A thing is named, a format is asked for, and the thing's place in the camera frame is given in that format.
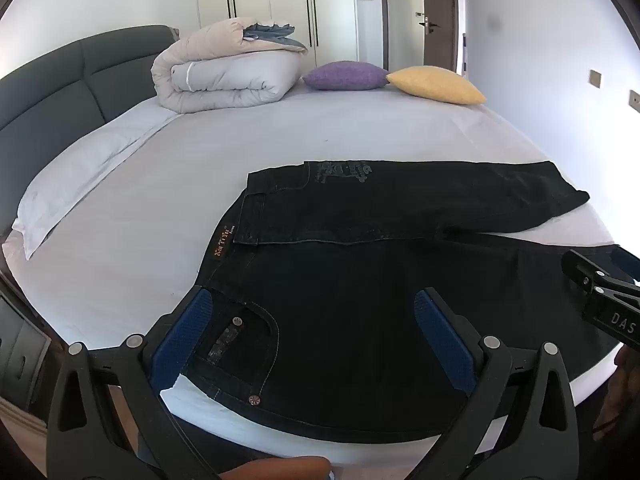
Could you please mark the white wardrobe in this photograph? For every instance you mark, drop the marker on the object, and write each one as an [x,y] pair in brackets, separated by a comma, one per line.
[280,0]

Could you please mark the black denim pants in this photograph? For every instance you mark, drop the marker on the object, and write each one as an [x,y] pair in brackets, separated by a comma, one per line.
[360,280]

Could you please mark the yellow cushion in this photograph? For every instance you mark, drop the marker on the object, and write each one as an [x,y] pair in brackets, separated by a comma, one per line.
[436,85]

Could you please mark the dark nightstand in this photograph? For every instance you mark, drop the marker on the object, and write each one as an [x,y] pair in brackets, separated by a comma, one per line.
[20,350]

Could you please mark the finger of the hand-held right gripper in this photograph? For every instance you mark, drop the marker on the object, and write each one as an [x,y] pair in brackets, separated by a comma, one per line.
[626,261]
[582,266]

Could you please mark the brown door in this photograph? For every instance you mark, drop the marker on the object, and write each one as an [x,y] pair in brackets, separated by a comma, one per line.
[435,10]

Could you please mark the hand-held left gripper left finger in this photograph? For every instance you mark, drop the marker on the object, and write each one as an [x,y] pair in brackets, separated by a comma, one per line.
[180,340]

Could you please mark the purple cushion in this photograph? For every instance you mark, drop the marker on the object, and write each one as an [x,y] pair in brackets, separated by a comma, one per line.
[346,76]

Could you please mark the white pillow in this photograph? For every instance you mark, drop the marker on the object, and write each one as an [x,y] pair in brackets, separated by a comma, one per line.
[85,170]

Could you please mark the person's right hand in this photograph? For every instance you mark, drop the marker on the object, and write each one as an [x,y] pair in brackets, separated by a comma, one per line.
[622,390]

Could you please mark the grey upholstered headboard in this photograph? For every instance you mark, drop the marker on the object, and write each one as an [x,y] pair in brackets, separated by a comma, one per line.
[65,80]

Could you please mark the folded beige duvet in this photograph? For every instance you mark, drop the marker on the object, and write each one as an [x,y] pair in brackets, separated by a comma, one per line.
[225,70]

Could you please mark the brown wall switch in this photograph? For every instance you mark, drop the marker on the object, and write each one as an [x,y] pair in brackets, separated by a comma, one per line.
[635,100]
[595,77]

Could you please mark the person's leg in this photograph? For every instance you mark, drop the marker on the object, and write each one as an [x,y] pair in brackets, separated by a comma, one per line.
[280,469]

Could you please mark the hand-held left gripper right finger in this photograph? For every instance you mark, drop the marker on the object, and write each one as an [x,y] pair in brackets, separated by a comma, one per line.
[442,340]

